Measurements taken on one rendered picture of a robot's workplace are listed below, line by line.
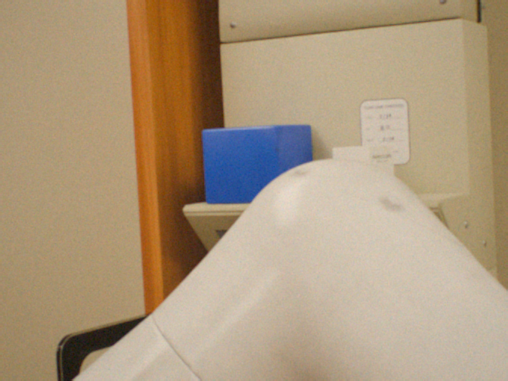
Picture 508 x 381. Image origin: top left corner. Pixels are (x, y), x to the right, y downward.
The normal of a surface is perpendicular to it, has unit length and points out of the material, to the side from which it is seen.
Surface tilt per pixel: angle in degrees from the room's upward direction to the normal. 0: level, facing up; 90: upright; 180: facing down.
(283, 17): 90
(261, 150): 90
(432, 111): 90
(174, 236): 90
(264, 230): 61
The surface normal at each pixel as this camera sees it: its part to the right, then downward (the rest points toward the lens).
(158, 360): -0.37, -0.51
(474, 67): 0.88, -0.02
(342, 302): -0.57, -0.24
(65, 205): -0.46, 0.07
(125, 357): -0.54, -0.66
